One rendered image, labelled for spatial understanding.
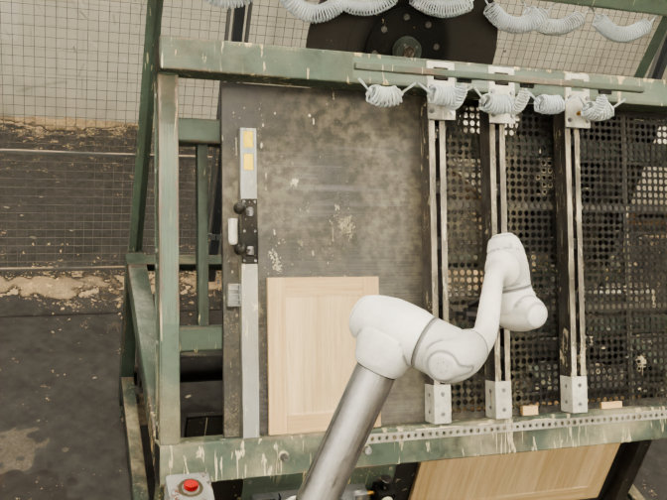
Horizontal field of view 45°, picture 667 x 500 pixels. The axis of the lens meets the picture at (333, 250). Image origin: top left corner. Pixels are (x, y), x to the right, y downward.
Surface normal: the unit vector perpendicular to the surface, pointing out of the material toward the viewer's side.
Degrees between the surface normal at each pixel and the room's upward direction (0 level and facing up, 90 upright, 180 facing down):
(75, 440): 0
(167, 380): 58
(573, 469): 90
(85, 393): 0
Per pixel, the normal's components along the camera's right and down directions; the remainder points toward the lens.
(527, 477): 0.29, 0.49
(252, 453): 0.33, -0.05
